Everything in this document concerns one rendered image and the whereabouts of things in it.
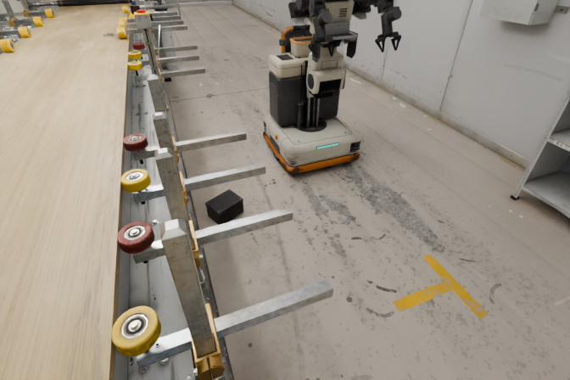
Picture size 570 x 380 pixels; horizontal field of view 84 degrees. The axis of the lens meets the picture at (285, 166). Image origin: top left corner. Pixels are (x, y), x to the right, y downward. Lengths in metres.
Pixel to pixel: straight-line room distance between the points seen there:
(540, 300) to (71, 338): 2.02
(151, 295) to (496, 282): 1.73
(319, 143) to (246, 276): 1.11
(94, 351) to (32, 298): 0.20
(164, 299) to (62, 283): 0.33
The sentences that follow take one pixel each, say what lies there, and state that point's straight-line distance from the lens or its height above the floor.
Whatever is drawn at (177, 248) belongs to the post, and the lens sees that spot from 0.49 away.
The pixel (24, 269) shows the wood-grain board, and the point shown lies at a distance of 0.92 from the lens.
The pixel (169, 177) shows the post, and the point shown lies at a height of 1.08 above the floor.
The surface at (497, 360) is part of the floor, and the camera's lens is 1.86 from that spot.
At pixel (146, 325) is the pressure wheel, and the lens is 0.70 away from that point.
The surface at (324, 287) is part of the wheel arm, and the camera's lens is 0.81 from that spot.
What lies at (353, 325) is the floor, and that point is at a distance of 1.72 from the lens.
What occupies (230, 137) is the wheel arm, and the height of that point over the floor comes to 0.85.
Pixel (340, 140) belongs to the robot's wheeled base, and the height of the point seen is 0.27.
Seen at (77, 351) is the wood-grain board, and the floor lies 0.90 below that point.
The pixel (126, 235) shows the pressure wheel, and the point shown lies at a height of 0.90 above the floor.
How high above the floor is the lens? 1.48
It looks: 34 degrees down
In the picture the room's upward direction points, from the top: straight up
